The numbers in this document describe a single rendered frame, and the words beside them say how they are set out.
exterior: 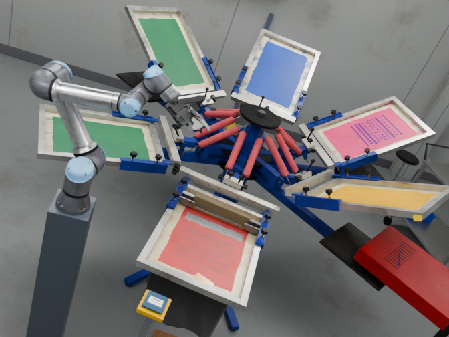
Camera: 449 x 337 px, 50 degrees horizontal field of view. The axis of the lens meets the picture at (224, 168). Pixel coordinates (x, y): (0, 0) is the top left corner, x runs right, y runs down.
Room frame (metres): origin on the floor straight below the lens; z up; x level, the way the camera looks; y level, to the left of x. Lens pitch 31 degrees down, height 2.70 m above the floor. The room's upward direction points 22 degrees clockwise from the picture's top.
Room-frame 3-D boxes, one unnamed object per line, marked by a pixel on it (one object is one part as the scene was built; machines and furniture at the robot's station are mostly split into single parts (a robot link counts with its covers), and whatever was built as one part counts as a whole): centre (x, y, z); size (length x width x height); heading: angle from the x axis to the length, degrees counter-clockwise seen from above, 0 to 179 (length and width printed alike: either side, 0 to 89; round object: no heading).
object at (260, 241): (2.33, -0.35, 0.98); 0.30 x 0.05 x 0.07; 179
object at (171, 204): (2.34, 0.20, 0.97); 0.30 x 0.05 x 0.07; 179
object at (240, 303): (2.09, -0.07, 0.97); 0.79 x 0.58 x 0.04; 179
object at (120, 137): (2.71, 0.70, 1.05); 1.08 x 0.61 x 0.23; 119
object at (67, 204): (1.68, 0.59, 1.25); 0.15 x 0.15 x 0.10
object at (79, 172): (1.68, 0.59, 1.37); 0.13 x 0.12 x 0.14; 3
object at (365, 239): (2.80, -0.67, 0.91); 1.34 x 0.41 x 0.08; 59
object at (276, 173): (3.15, -0.10, 0.99); 0.82 x 0.79 x 0.12; 179
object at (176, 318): (1.80, -0.06, 0.74); 0.45 x 0.03 x 0.43; 89
